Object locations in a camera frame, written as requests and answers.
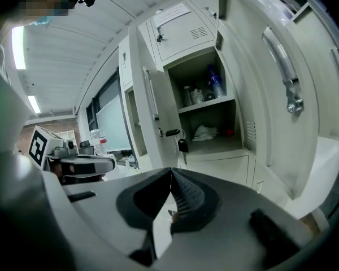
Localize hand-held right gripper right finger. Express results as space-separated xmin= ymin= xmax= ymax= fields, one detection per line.
xmin=158 ymin=167 xmax=314 ymax=271

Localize black framed window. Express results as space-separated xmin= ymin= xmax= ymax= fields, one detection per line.
xmin=85 ymin=66 xmax=136 ymax=163

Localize patterned cup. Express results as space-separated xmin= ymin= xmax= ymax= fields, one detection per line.
xmin=191 ymin=88 xmax=205 ymax=104

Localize grey metal locker cabinet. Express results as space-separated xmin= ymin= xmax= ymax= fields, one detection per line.
xmin=118 ymin=0 xmax=339 ymax=203

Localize white crumpled cloth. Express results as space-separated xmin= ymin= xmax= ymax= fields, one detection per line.
xmin=192 ymin=124 xmax=219 ymax=142

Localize ceiling light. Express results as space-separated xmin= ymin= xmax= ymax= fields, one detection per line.
xmin=27 ymin=94 xmax=42 ymax=115
xmin=11 ymin=25 xmax=27 ymax=71

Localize blue face mask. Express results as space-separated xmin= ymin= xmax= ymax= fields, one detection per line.
xmin=30 ymin=15 xmax=57 ymax=27

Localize frosted glass panel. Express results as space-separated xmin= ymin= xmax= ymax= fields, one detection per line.
xmin=95 ymin=94 xmax=132 ymax=154

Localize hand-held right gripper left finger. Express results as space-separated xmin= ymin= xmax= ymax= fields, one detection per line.
xmin=63 ymin=167 xmax=172 ymax=271

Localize grey metal locker door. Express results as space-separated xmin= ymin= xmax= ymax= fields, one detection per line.
xmin=142 ymin=65 xmax=189 ymax=171
xmin=285 ymin=7 xmax=339 ymax=143
xmin=214 ymin=0 xmax=321 ymax=200

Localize white paper note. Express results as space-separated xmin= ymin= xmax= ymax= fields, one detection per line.
xmin=152 ymin=3 xmax=192 ymax=28

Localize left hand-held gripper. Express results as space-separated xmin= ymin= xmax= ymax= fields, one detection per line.
xmin=28 ymin=125 xmax=116 ymax=178

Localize blue bottle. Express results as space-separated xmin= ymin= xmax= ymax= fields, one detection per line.
xmin=206 ymin=63 xmax=225 ymax=99

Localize clear water bottles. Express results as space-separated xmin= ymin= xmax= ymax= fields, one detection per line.
xmin=89 ymin=128 xmax=108 ymax=155

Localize clear jar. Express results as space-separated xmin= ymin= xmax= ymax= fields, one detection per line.
xmin=182 ymin=85 xmax=193 ymax=107

